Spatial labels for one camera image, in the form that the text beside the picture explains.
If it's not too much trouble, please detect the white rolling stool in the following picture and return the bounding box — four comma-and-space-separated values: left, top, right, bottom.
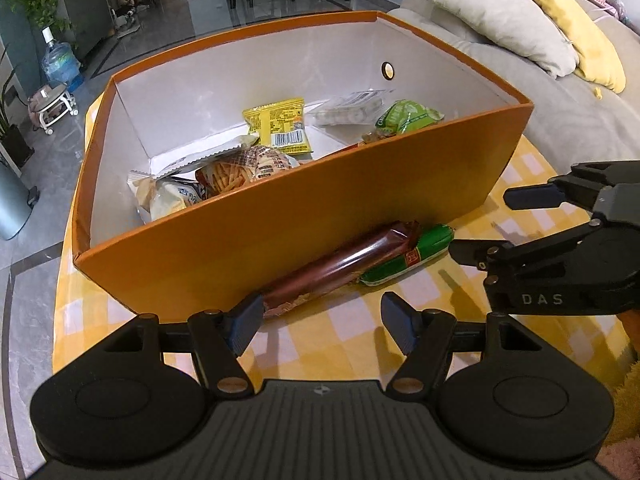
27, 84, 78, 136

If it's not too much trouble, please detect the grey trash can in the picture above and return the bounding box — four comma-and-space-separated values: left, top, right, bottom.
0, 159, 40, 240

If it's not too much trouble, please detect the blue water jug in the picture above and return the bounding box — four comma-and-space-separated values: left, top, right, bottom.
41, 27, 84, 92

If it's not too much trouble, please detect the white chips bag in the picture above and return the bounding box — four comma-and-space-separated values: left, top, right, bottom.
127, 171, 208, 224

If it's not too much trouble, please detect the beige pillow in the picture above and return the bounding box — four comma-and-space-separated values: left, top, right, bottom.
428, 0, 578, 78

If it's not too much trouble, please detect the yellow checkered tablecloth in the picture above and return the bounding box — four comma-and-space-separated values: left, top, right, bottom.
51, 91, 632, 396

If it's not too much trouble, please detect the green snack packet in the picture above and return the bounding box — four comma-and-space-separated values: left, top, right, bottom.
361, 100, 445, 144

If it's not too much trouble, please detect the potted green plant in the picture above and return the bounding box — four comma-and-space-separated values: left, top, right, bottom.
1, 67, 35, 169

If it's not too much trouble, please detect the red snack bar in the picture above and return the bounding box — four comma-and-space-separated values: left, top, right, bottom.
260, 221, 422, 318

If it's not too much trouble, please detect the clear candy ball packet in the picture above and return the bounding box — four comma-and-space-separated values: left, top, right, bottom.
309, 89, 394, 127

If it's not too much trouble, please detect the green sausage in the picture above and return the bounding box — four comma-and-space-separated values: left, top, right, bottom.
358, 224, 454, 287

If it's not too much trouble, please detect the orange cardboard box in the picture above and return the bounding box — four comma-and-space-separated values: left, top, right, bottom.
70, 11, 534, 322

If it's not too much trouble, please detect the peanut snack bag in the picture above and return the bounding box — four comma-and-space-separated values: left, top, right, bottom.
195, 145, 299, 197

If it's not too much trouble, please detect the yellow pillow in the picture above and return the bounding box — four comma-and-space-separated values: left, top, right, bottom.
534, 0, 627, 93

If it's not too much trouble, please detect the grey sofa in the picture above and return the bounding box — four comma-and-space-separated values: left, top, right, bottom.
390, 0, 639, 174

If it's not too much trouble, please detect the white milk tablet packet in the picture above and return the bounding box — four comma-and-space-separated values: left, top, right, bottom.
150, 133, 258, 179

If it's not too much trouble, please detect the yellow snack packet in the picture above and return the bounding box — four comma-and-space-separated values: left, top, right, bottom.
242, 98, 312, 156

